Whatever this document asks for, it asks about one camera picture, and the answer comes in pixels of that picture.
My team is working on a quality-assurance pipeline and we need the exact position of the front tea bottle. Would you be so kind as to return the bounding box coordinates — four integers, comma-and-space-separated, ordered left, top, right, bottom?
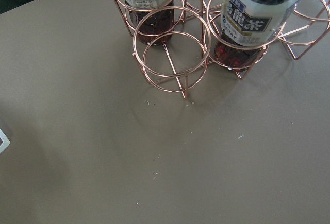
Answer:
214, 0, 300, 68

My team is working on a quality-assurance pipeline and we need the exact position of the tea bottle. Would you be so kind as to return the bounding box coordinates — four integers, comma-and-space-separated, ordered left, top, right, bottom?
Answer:
214, 0, 300, 68
124, 0, 174, 44

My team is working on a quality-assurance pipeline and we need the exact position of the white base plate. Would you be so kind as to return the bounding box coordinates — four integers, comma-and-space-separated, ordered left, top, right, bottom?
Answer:
0, 130, 10, 153

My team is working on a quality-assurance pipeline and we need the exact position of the back left tea bottle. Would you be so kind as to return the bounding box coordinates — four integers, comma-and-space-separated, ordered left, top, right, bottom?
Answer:
124, 0, 174, 44

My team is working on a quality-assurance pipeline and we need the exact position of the copper wire bottle rack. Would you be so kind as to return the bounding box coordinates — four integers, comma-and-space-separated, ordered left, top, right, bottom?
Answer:
114, 0, 329, 97

